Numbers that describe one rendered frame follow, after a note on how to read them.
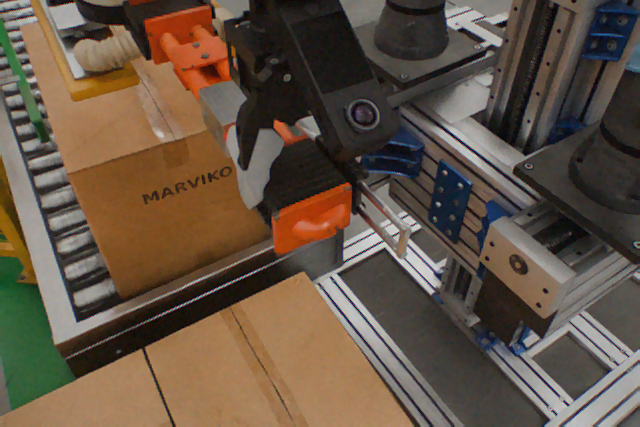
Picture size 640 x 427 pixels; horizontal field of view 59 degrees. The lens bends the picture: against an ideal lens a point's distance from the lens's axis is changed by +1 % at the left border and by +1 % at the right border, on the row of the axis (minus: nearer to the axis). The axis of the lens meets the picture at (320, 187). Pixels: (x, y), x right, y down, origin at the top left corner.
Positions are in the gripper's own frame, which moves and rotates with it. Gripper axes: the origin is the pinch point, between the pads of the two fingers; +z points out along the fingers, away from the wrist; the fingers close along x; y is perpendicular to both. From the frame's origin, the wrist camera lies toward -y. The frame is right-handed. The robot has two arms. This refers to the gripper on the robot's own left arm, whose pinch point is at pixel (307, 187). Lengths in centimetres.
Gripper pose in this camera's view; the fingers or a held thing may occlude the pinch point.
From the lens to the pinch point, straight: 50.2
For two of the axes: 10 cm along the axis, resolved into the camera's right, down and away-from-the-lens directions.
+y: -4.9, -6.2, 6.2
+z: -0.1, 7.1, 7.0
